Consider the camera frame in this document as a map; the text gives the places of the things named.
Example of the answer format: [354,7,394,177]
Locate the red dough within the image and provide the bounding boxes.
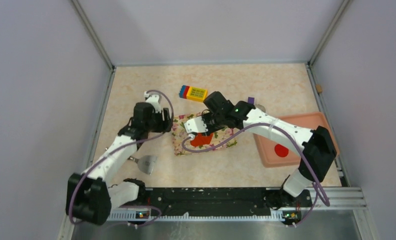
[190,133,213,148]

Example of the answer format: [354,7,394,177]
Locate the floral cutting board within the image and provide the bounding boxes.
[171,112,238,156]

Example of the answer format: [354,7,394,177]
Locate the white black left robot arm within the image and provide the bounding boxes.
[65,99,174,225]

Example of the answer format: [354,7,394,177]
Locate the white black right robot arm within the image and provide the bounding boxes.
[191,91,337,199]

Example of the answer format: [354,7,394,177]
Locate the metal dough scraper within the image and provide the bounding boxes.
[128,155,158,175]

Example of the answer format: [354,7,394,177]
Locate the red dough disc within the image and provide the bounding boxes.
[274,144,289,158]

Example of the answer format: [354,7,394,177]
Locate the colourful toy brick block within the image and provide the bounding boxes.
[178,85,208,103]

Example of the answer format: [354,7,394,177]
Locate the pink plastic tray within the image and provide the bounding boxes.
[253,112,340,168]

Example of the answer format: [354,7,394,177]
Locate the small wooden piece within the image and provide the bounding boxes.
[315,84,323,94]

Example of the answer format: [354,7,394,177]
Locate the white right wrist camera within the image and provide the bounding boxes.
[184,115,209,140]

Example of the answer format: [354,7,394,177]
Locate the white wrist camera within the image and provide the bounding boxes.
[143,92,162,113]
[184,115,209,140]

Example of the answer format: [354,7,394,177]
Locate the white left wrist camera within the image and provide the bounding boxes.
[143,92,162,113]

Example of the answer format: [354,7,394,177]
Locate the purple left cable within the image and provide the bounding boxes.
[68,89,175,229]

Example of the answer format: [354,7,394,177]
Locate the metal ring cutter purple handle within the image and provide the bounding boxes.
[247,97,266,113]

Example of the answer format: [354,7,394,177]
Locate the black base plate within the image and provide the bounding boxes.
[129,187,313,217]

